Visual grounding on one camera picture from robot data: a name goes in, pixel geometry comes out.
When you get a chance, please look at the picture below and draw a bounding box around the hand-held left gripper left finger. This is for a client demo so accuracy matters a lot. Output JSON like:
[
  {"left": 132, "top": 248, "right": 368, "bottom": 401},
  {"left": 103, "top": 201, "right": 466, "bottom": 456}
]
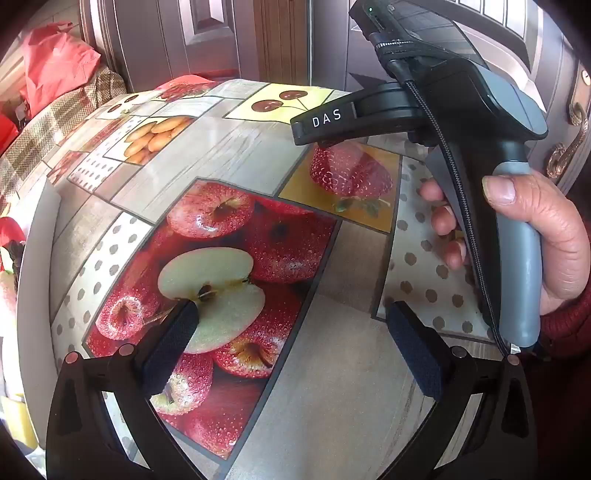
[{"left": 45, "top": 300, "right": 206, "bottom": 480}]

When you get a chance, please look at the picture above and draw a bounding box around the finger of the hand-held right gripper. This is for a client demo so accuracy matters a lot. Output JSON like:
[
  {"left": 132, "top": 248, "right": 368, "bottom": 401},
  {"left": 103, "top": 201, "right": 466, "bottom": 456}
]
[{"left": 290, "top": 93, "right": 362, "bottom": 147}]

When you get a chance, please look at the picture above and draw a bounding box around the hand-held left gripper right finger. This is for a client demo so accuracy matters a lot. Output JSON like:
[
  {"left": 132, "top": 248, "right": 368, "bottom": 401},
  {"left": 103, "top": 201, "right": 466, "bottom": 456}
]
[{"left": 385, "top": 300, "right": 539, "bottom": 480}]

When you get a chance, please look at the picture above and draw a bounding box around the person's right forearm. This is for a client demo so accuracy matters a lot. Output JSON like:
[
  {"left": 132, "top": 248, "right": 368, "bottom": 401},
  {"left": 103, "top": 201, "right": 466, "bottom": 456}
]
[{"left": 538, "top": 288, "right": 591, "bottom": 363}]

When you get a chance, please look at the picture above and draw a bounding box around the person's right hand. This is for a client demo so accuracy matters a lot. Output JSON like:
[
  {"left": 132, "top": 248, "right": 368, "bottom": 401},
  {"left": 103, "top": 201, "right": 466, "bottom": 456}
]
[{"left": 419, "top": 168, "right": 591, "bottom": 318}]

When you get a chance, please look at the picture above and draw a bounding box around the plaid covered bench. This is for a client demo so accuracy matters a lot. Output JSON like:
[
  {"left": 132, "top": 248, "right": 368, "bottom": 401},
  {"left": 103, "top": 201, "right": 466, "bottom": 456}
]
[{"left": 0, "top": 65, "right": 127, "bottom": 208}]

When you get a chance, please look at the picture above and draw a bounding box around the plain red fabric bag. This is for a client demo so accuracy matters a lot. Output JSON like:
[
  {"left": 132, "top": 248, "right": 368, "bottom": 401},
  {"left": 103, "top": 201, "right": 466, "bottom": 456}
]
[{"left": 21, "top": 21, "right": 102, "bottom": 107}]

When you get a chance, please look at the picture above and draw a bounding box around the black braided cable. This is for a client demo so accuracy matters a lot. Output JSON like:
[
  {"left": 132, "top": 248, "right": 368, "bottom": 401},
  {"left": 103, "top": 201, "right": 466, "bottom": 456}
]
[{"left": 376, "top": 41, "right": 520, "bottom": 356}]

